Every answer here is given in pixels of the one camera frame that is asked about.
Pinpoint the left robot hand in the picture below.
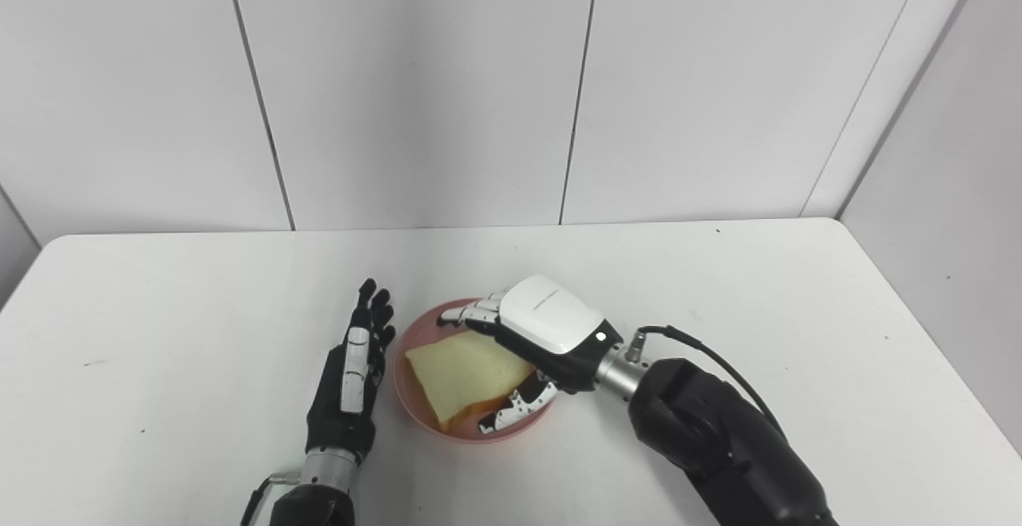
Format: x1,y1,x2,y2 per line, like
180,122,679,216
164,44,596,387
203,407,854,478
305,278,397,463

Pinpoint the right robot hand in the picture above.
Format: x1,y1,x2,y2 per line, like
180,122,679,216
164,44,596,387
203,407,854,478
435,275,624,435

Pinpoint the pink round plate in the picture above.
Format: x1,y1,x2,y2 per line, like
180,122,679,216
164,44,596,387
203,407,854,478
393,297,557,443

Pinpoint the slice of white bread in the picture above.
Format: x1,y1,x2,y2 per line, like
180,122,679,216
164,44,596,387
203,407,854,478
404,330,537,433

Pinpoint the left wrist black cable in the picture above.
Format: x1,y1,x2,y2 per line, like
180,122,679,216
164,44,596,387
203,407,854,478
240,474,303,526

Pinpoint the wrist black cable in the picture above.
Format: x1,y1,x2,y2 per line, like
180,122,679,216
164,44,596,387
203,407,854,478
240,474,303,526
627,325,787,439

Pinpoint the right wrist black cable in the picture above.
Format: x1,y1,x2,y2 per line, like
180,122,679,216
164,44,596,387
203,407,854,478
627,325,787,439

